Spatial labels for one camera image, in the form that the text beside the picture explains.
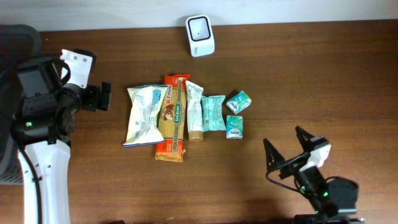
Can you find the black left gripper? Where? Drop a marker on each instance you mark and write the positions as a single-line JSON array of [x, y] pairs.
[[104, 95]]

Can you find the white chips bag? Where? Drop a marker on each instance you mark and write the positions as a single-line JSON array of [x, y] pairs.
[[146, 103]]

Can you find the teal tissue pack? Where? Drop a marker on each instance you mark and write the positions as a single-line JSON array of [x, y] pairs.
[[234, 127], [239, 102]]

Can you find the white cream tube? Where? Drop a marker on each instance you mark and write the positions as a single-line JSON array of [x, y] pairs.
[[194, 111]]

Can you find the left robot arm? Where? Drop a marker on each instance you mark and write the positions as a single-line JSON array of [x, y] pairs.
[[40, 97]]

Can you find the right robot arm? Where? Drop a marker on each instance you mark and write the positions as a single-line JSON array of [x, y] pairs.
[[333, 198]]

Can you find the teal wet wipes packet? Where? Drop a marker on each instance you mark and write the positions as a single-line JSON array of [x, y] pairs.
[[212, 113]]

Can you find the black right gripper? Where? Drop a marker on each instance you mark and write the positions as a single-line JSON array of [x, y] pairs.
[[292, 162]]

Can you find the white barcode scanner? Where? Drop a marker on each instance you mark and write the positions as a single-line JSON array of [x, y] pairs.
[[200, 35]]

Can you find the San Remo spaghetti packet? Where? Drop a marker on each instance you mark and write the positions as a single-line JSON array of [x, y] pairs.
[[172, 119]]

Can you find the grey plastic basket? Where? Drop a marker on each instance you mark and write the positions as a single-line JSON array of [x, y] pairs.
[[18, 42]]

